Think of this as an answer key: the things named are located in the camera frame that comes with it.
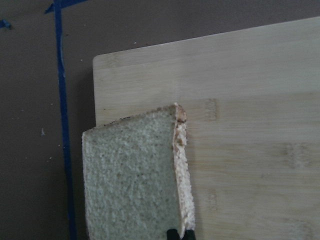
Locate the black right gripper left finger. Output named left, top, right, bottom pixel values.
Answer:
left=166, top=229, right=179, bottom=240

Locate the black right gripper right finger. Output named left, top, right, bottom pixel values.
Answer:
left=184, top=224, right=196, bottom=240

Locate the white bread slice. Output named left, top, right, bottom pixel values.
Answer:
left=82, top=103, right=196, bottom=240

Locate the bamboo cutting board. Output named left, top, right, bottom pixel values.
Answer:
left=93, top=17, right=320, bottom=240

